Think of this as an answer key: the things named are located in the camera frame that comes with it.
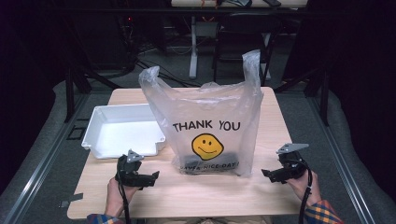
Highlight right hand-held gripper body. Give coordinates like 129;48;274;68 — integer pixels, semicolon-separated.
276;143;310;183

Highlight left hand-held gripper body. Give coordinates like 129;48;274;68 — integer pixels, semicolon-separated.
114;148;146;188

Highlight clear smiley plastic bag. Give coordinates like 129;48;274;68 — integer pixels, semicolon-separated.
138;49;265;178

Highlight person's right hand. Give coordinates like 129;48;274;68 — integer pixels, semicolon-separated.
285;170;322;208

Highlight person's left hand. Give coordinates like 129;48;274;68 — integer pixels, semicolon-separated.
104;176;141;218

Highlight white plastic bin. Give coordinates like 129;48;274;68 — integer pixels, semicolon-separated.
80;103;166;160

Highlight grey tape strip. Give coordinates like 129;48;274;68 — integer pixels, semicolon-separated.
58;192;85;209

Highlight black metal stand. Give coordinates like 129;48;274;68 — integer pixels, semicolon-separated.
273;65;332;127
63;60;123;124

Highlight white table leg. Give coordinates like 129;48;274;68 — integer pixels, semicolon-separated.
189;15;201;80

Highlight black folding chair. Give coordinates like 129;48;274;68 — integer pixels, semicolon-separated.
212;12;284;88

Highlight left hand-held gripper black cable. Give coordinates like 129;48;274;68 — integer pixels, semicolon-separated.
117;181;132;224

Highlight hand-held gripper black cable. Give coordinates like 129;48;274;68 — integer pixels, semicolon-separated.
288;159;314;224
117;181;132;224

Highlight right hand-held gripper black cable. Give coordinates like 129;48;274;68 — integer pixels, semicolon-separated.
288;159;314;224

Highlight aluminium floor rail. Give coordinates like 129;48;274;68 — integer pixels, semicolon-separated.
305;92;376;224
2;92;92;224

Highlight black floor cable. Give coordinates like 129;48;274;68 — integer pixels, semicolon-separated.
135;58;202;89

